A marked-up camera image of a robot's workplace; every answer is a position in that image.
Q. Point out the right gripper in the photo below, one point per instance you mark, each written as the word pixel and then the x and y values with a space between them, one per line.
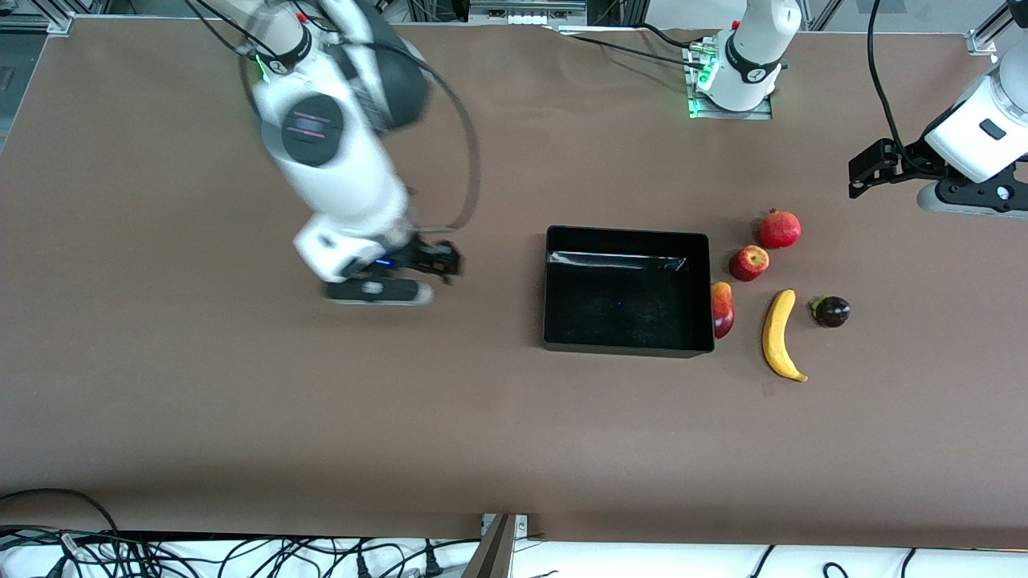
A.
pixel 421 255

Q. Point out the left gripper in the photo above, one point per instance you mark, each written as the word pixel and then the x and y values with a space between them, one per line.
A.
pixel 909 163

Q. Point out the red apple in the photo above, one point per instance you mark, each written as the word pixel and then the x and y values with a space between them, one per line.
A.
pixel 748 263

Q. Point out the black plastic box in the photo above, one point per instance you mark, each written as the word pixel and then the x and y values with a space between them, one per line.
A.
pixel 626 305

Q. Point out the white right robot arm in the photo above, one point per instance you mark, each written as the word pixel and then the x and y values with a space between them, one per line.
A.
pixel 337 160

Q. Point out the yellow banana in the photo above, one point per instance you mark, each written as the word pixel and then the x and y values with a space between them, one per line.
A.
pixel 775 337

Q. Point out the red pomegranate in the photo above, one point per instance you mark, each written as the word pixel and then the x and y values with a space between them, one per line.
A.
pixel 781 230

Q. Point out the dark purple eggplant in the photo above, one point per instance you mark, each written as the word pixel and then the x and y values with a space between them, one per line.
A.
pixel 833 312

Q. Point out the red yellow mango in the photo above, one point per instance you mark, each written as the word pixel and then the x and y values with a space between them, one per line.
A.
pixel 724 309

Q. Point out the white power strip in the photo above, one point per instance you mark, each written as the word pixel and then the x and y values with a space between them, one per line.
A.
pixel 526 12

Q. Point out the grey metal bar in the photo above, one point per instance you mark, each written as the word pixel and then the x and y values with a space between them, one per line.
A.
pixel 490 554

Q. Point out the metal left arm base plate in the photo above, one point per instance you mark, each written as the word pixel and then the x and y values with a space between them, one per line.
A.
pixel 763 112

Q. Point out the small metal bracket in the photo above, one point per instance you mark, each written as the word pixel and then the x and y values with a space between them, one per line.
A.
pixel 520 526

